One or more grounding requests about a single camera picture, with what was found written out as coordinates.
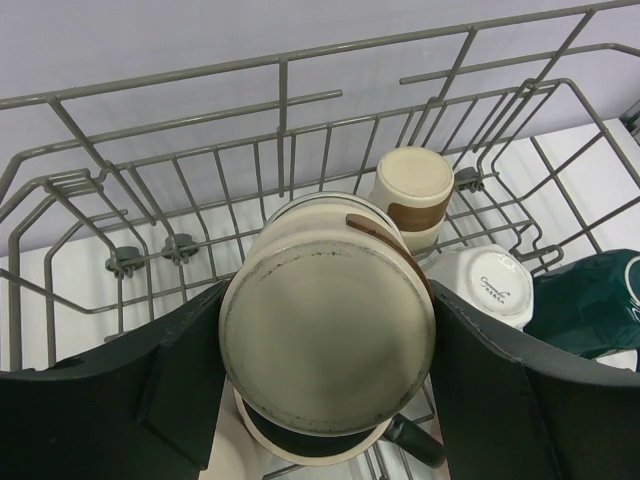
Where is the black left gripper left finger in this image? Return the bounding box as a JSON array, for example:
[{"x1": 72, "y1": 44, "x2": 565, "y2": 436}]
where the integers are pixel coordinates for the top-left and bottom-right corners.
[{"x1": 1, "y1": 282, "x2": 227, "y2": 479}]

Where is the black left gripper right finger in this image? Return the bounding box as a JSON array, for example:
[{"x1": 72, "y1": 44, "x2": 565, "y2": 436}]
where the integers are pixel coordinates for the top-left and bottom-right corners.
[{"x1": 430, "y1": 282, "x2": 639, "y2": 479}]

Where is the cream mug with handle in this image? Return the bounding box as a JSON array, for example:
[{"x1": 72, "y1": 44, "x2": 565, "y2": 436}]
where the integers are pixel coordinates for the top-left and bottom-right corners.
[{"x1": 424, "y1": 244, "x2": 534, "y2": 330}]

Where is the white cup teal base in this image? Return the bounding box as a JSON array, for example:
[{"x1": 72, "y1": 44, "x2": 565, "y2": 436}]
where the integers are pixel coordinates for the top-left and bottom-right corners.
[{"x1": 524, "y1": 249, "x2": 639, "y2": 360}]

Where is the black skull mug red inside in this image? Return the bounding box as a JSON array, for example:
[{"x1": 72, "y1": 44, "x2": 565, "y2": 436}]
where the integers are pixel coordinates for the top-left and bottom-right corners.
[{"x1": 234, "y1": 393, "x2": 446, "y2": 468}]

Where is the grey wire dish rack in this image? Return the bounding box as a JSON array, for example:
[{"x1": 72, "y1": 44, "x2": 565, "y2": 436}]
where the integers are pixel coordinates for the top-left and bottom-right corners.
[{"x1": 1, "y1": 1, "x2": 639, "y2": 376}]

